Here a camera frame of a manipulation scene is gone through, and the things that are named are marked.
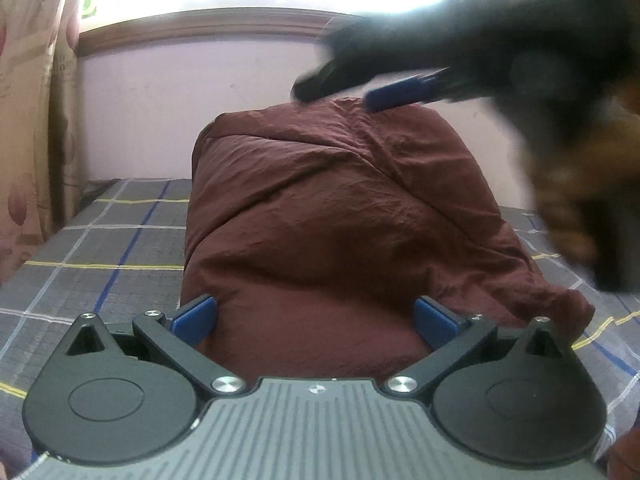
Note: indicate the person's right hand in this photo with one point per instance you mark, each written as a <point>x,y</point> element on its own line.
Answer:
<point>560,195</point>

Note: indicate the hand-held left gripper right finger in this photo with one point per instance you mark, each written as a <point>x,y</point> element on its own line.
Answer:
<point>435,322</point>

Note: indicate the beige floral curtain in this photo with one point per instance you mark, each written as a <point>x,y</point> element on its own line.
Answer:
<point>30,110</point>

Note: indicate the grey checked bedsheet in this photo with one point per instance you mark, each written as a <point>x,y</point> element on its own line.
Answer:
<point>100,260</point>

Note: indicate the brown wooden window frame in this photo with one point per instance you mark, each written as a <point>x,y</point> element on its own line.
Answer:
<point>200,25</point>

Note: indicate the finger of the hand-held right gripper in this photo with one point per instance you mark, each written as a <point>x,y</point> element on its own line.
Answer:
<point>400,92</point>
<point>350,60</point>

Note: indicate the maroon garment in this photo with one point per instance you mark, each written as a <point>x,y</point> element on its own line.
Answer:
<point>325,210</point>

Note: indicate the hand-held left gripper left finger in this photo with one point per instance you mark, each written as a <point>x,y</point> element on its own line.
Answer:
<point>195,317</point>

